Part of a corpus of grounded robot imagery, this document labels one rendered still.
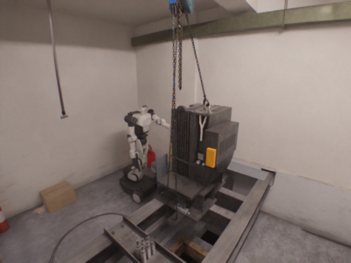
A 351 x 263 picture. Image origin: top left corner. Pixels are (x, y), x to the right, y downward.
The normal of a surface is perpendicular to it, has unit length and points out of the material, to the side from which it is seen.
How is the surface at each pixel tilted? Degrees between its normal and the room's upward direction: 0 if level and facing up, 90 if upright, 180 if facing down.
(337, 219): 90
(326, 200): 90
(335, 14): 90
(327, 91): 90
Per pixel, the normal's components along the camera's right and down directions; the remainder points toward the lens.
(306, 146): -0.63, 0.23
